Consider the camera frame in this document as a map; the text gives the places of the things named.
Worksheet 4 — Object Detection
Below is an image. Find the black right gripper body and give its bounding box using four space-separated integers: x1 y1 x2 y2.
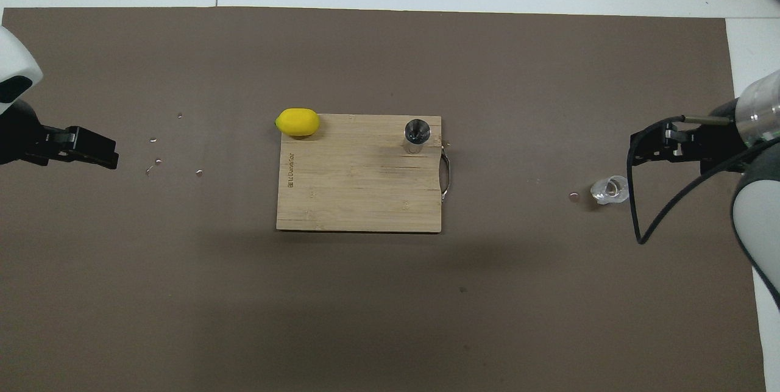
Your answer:
698 109 750 174

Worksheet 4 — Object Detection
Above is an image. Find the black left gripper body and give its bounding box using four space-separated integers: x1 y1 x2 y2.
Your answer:
0 99 68 166

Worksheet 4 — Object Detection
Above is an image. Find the small clear glass cup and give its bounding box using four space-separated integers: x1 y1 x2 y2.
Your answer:
590 175 629 205

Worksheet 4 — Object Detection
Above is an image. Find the steel cocktail jigger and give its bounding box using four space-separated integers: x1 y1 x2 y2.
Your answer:
403 118 432 155

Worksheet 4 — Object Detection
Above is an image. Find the yellow lemon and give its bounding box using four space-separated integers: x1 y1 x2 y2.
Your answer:
275 108 321 138

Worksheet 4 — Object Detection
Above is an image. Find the bamboo cutting board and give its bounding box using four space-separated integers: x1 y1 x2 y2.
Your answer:
276 114 453 234

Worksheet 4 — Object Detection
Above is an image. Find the brown table mat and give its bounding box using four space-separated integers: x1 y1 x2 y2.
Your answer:
0 7 767 392

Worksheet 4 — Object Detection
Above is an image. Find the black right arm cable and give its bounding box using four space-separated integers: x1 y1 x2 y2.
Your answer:
629 115 780 246

